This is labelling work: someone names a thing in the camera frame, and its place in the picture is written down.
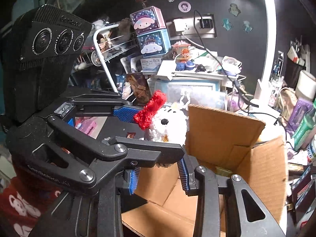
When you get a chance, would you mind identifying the white plush with red bow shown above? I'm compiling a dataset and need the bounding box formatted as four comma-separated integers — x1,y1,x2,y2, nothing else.
133,90,187,146

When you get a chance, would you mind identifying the anime picture card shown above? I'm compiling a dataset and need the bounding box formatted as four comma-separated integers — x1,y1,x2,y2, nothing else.
126,72,151,104

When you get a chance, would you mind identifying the brown cardboard box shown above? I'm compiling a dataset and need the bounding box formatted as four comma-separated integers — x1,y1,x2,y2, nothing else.
122,105,288,236

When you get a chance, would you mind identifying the blue character blind box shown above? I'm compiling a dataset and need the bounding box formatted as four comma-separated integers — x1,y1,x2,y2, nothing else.
137,28,171,57

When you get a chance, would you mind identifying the small orange haired figurine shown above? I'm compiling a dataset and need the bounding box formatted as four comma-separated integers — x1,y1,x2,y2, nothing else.
175,47,196,71

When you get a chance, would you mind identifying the pink character blind box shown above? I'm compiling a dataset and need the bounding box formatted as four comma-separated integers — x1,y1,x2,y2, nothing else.
130,6,166,36

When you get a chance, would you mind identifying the white desk lamp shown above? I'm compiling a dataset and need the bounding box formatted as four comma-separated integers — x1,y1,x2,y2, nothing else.
254,0,277,104

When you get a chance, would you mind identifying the round anime badge sticker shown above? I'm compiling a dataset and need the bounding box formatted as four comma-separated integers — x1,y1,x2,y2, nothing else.
178,1,191,13

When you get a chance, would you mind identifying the white blue round tub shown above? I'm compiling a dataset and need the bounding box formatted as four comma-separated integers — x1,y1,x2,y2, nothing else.
307,135,316,164

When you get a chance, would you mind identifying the green glass bottle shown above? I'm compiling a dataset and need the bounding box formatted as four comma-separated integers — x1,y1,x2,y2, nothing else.
292,101,316,151

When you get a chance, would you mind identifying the purple box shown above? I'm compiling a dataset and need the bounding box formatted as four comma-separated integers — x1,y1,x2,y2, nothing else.
286,97,313,136

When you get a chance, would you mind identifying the white wire rack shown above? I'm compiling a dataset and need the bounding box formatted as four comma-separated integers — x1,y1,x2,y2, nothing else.
83,18,138,93

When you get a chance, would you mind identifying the black charger cable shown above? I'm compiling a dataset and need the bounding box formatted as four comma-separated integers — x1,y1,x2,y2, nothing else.
193,9,287,139

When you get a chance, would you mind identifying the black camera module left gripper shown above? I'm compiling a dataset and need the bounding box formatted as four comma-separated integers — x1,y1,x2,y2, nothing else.
2,4,92,127

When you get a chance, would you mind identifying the white wall socket strip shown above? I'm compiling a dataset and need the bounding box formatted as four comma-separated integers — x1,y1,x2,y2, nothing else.
168,14,217,40

